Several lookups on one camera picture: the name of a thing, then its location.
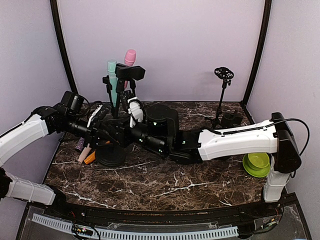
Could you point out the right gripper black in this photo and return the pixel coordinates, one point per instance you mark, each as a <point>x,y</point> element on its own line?
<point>121,135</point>

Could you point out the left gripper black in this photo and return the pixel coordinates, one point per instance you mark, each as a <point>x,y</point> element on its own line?
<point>95,133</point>

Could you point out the cream white microphone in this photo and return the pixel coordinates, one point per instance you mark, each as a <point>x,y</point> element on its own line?
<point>86,150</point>

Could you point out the glitter microphone with silver grille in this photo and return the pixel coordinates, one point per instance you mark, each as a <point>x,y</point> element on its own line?
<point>80,145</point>

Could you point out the orange microphone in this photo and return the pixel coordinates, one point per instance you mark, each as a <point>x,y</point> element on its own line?
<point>91,157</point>

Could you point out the pink microphone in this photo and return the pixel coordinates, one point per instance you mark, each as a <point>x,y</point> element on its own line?
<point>130,57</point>

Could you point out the black tripod stand with shock mount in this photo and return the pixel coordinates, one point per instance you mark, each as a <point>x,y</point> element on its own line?
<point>226,75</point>

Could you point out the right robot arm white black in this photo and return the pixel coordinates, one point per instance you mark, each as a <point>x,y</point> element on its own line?
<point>156,128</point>

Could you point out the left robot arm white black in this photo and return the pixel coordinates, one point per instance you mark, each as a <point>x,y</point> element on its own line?
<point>65,116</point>

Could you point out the black stand under mint microphone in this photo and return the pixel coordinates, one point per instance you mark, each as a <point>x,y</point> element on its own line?
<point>108,85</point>

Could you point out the mint green microphone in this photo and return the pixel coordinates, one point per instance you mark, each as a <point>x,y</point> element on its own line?
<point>111,71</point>

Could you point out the green bowl on saucer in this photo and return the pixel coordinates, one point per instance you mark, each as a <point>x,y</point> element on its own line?
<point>257,164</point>

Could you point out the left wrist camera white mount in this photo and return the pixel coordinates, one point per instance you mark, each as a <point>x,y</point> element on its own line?
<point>98,114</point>

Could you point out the black front rail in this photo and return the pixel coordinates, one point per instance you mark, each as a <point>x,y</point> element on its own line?
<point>239,214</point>

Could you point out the white slotted cable duct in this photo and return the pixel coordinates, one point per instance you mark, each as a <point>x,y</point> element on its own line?
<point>118,231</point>

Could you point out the left black corner post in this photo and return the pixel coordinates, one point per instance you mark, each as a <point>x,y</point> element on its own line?
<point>62,45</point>

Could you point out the black corner post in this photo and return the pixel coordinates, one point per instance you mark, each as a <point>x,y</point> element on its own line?
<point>258,52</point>
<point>62,45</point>

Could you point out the right black corner post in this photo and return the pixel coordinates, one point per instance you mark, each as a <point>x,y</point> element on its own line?
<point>258,52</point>

